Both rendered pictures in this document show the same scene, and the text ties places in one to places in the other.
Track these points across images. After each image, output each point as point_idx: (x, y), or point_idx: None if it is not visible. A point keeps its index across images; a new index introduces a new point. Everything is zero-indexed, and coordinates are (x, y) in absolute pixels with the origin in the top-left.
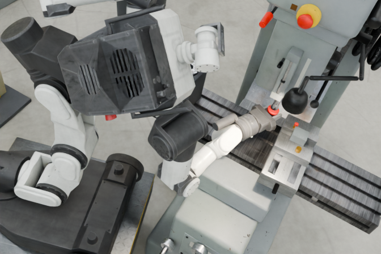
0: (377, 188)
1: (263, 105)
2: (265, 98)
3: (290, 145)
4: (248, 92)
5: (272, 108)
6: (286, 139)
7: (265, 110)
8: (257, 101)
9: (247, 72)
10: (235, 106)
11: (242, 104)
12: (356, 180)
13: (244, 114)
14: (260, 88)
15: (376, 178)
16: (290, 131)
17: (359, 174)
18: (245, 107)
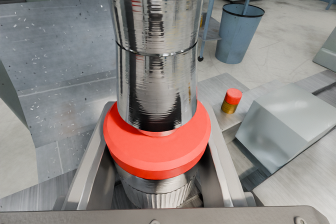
0: (335, 87)
1: (86, 126)
2: (77, 113)
3: (328, 184)
4: (32, 131)
5: (170, 118)
6: (287, 175)
7: (118, 210)
8: (67, 131)
9: (7, 101)
10: (3, 209)
11: (40, 164)
12: (329, 100)
13: (54, 200)
14: (50, 103)
15: (320, 77)
16: (231, 131)
17: (314, 90)
18: (54, 164)
